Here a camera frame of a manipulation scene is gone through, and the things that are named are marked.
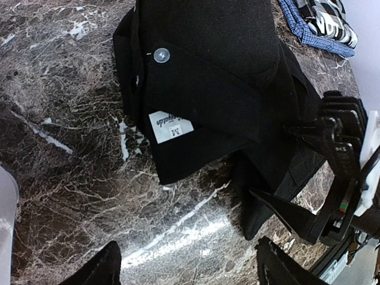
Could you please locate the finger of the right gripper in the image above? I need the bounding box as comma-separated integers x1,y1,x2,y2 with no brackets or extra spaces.
249,188,324,238
283,117,337,141

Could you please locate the black white plaid shirt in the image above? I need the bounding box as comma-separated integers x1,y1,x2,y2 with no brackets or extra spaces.
294,0,358,49

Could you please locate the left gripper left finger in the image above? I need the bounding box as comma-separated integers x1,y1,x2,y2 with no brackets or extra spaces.
61,240,121,285

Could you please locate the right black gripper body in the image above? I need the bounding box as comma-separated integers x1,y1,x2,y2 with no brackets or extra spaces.
309,91,368,245

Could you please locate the black long sleeve shirt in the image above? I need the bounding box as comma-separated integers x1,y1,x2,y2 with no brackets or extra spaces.
113,1,325,240

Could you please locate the white plastic bin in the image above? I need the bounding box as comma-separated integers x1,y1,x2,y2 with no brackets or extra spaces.
0,167,19,284

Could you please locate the blue checked folded shirt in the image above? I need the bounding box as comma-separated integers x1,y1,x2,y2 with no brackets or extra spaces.
278,0,355,58

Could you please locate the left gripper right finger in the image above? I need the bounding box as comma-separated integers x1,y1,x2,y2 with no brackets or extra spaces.
255,236,326,285

